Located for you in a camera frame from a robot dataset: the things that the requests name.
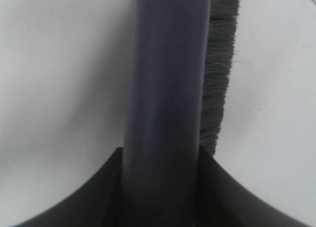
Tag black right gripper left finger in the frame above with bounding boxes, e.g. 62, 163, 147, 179
17, 148, 122, 227

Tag grey hand brush black bristles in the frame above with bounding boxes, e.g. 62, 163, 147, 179
118, 0, 239, 227

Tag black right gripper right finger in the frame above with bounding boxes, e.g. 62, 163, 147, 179
197, 147, 305, 227

